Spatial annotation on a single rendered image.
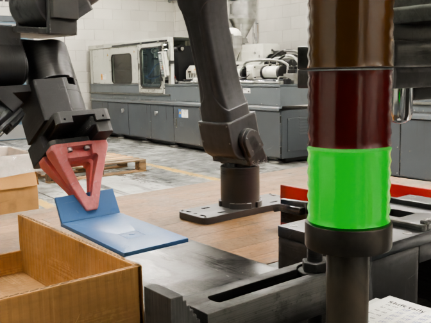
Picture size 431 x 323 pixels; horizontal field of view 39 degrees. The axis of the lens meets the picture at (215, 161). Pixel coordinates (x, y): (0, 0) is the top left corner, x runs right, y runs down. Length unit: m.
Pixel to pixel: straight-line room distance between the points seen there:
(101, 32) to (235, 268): 11.79
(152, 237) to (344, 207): 0.35
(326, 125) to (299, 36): 9.84
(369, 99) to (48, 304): 0.29
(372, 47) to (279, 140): 7.23
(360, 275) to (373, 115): 0.07
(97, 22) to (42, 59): 11.62
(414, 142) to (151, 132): 5.08
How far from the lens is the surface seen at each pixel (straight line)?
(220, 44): 0.91
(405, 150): 6.23
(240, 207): 0.95
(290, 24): 10.27
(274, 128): 7.55
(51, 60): 0.73
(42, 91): 0.70
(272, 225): 0.89
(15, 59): 0.71
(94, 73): 11.97
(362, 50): 0.27
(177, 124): 9.36
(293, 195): 0.87
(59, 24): 0.73
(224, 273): 0.63
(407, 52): 0.50
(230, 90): 0.92
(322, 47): 0.27
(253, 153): 0.93
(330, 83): 0.27
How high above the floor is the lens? 1.12
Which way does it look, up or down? 8 degrees down
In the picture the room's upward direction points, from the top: 1 degrees counter-clockwise
